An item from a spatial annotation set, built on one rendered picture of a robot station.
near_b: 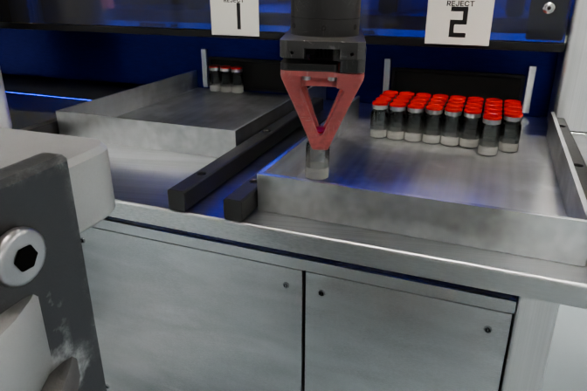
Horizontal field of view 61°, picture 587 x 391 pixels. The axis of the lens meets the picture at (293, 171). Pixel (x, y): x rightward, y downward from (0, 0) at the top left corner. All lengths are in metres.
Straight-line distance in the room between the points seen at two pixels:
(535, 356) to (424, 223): 0.56
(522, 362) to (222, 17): 0.74
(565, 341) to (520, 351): 0.96
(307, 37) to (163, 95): 0.52
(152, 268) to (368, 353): 0.47
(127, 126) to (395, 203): 0.37
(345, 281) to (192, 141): 0.43
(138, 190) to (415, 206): 0.27
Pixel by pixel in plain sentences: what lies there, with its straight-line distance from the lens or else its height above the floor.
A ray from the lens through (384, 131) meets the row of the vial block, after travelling 0.66.
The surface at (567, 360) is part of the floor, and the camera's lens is 1.82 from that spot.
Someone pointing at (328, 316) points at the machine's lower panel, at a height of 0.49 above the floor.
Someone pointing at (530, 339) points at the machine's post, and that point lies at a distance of 0.92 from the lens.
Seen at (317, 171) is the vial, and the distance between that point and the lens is 0.45.
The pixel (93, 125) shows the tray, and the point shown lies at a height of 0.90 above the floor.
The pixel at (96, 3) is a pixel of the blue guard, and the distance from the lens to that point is 0.99.
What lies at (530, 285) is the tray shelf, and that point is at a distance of 0.40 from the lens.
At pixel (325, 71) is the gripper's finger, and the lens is 0.41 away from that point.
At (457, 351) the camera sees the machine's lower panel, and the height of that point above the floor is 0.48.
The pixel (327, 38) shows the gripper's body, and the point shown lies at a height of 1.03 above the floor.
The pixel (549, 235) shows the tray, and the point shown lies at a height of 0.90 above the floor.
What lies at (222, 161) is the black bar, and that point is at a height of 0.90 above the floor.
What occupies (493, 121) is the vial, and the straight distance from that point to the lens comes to 0.61.
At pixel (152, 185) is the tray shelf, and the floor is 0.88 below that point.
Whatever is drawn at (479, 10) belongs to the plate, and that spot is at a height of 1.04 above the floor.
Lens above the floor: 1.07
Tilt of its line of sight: 21 degrees down
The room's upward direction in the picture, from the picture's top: straight up
